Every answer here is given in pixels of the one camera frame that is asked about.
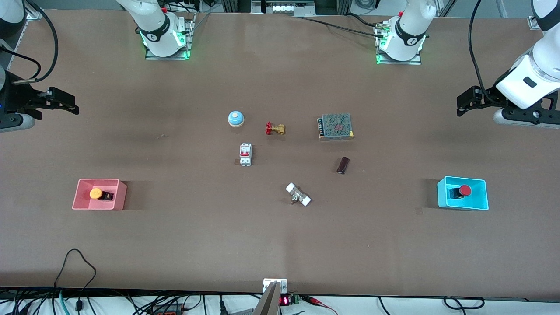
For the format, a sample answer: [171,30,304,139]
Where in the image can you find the yellow push button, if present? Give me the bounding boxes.
[90,188,116,202]

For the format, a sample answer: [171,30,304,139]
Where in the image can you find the cyan plastic bin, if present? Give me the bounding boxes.
[437,176,489,211]

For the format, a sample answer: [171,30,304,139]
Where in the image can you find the pink plastic bin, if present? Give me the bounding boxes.
[72,178,128,211]

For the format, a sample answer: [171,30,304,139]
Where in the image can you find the metal mesh power supply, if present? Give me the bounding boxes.
[317,113,355,141]

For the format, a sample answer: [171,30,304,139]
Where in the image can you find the metal fitting white caps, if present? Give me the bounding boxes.
[285,182,312,207]

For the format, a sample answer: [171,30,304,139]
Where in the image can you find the grey background equipment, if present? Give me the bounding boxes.
[251,0,316,17]

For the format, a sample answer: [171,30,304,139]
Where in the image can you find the black power strip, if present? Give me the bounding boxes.
[150,303,187,315]

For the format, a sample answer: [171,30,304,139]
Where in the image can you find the red clip lead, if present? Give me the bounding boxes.
[304,295,340,315]

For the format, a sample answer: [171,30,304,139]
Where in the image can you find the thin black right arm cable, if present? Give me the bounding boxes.
[0,45,42,82]

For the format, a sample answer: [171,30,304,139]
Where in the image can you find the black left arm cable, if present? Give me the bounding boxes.
[468,0,502,106]

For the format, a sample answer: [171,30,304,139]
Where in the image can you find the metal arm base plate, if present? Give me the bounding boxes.
[375,20,423,66]
[145,12,194,61]

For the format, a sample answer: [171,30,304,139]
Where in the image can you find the black cable on table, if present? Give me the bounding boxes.
[301,13,386,38]

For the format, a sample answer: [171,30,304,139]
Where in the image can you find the black looped thin cable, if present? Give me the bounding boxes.
[53,248,98,312]

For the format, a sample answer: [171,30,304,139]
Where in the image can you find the black coiled cable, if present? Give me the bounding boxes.
[443,296,486,311]

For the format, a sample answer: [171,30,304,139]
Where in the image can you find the white metal bracket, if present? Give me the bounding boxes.
[262,278,288,294]

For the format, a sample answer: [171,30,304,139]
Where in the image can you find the grey camera mount pole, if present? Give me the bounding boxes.
[252,281,281,315]

